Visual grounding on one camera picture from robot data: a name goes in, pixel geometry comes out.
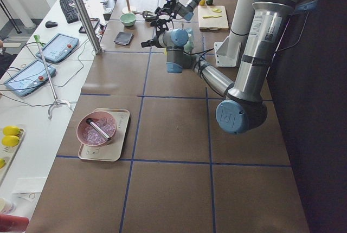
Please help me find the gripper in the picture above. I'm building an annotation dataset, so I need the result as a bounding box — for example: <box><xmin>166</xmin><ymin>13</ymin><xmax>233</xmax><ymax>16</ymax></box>
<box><xmin>150</xmin><ymin>0</ymin><xmax>178</xmax><ymax>34</ymax></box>
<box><xmin>141</xmin><ymin>36</ymin><xmax>163</xmax><ymax>48</ymax></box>

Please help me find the mint green cup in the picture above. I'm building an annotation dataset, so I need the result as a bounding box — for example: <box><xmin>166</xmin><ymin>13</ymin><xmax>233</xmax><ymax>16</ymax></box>
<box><xmin>184</xmin><ymin>28</ymin><xmax>194</xmax><ymax>54</ymax></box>

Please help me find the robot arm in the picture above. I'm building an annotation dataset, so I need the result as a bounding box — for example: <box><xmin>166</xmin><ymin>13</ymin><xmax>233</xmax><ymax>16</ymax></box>
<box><xmin>142</xmin><ymin>0</ymin><xmax>318</xmax><ymax>134</ymax></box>
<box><xmin>150</xmin><ymin>0</ymin><xmax>201</xmax><ymax>35</ymax></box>

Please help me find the steel scoop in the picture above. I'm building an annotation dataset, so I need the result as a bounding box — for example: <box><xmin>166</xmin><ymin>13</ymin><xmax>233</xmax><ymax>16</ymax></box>
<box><xmin>132</xmin><ymin>10</ymin><xmax>157</xmax><ymax>22</ymax></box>

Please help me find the green bowl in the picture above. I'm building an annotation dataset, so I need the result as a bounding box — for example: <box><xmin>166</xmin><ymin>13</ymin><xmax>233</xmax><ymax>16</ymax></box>
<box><xmin>120</xmin><ymin>13</ymin><xmax>136</xmax><ymax>27</ymax></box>

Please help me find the grey folded cloth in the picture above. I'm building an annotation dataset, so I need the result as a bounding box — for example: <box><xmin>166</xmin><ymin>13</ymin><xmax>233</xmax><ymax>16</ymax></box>
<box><xmin>114</xmin><ymin>31</ymin><xmax>134</xmax><ymax>46</ymax></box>

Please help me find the bamboo cutting board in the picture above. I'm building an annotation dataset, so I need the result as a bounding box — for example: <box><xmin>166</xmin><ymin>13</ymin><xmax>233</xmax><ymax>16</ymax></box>
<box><xmin>198</xmin><ymin>5</ymin><xmax>229</xmax><ymax>31</ymax></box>

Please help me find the yellow plastic knife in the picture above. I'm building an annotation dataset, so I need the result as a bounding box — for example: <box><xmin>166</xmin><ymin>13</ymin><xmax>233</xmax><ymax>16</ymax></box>
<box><xmin>202</xmin><ymin>15</ymin><xmax>222</xmax><ymax>19</ymax></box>

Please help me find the black phone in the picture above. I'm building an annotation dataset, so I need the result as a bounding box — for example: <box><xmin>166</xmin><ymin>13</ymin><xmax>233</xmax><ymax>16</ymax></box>
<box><xmin>78</xmin><ymin>17</ymin><xmax>100</xmax><ymax>34</ymax></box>

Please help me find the black keyboard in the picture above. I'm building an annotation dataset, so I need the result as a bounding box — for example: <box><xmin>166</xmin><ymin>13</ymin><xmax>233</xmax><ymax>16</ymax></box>
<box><xmin>60</xmin><ymin>0</ymin><xmax>79</xmax><ymax>23</ymax></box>

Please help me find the teach pendant far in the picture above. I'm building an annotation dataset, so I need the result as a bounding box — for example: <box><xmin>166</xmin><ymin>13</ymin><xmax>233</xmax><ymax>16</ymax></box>
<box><xmin>42</xmin><ymin>33</ymin><xmax>79</xmax><ymax>63</ymax></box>

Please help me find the teach pendant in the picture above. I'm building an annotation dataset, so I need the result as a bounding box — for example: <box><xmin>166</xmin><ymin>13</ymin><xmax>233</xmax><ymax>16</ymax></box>
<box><xmin>42</xmin><ymin>33</ymin><xmax>79</xmax><ymax>63</ymax></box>
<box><xmin>4</xmin><ymin>59</ymin><xmax>48</xmax><ymax>97</ymax></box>

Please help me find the steel black-tipped tool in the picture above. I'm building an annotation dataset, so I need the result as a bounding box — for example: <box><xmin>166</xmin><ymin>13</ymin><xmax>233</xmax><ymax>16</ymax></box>
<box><xmin>86</xmin><ymin>118</ymin><xmax>111</xmax><ymax>141</ymax></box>

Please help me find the black computer mouse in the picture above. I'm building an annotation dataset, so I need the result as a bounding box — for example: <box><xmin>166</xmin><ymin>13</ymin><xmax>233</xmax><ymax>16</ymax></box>
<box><xmin>45</xmin><ymin>21</ymin><xmax>58</xmax><ymax>29</ymax></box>

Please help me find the metal stand with clamp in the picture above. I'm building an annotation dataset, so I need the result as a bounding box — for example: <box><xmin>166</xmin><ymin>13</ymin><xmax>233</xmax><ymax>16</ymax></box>
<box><xmin>34</xmin><ymin>35</ymin><xmax>72</xmax><ymax>120</ymax></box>

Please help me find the pink bowl with ice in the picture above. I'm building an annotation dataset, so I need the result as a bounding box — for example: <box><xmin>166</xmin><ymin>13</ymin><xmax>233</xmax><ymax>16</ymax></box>
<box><xmin>76</xmin><ymin>111</ymin><xmax>117</xmax><ymax>147</ymax></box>

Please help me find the beige tray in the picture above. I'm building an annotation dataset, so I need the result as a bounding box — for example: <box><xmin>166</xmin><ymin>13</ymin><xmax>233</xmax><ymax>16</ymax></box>
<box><xmin>78</xmin><ymin>108</ymin><xmax>130</xmax><ymax>161</ymax></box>

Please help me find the teach pendant near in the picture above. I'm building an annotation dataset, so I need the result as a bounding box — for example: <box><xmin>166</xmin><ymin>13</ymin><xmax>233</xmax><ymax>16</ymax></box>
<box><xmin>4</xmin><ymin>59</ymin><xmax>48</xmax><ymax>97</ymax></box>

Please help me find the yellow fruit on tray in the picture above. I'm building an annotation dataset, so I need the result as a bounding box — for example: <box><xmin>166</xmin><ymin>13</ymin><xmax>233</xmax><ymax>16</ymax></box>
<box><xmin>3</xmin><ymin>126</ymin><xmax>22</xmax><ymax>136</ymax></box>

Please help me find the red bottle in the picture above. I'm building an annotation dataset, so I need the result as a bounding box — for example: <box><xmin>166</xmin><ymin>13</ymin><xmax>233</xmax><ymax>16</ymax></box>
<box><xmin>1</xmin><ymin>214</ymin><xmax>29</xmax><ymax>232</ymax></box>

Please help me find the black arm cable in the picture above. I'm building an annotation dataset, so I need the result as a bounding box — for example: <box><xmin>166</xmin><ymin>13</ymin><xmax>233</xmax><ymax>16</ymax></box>
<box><xmin>187</xmin><ymin>48</ymin><xmax>217</xmax><ymax>68</ymax></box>

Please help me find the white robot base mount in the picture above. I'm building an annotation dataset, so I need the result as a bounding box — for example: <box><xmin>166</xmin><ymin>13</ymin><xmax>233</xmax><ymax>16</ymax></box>
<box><xmin>214</xmin><ymin>30</ymin><xmax>247</xmax><ymax>67</ymax></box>

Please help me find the aluminium frame post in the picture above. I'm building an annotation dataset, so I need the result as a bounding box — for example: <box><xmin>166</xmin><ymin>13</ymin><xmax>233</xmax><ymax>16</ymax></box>
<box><xmin>74</xmin><ymin>0</ymin><xmax>102</xmax><ymax>55</ymax></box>

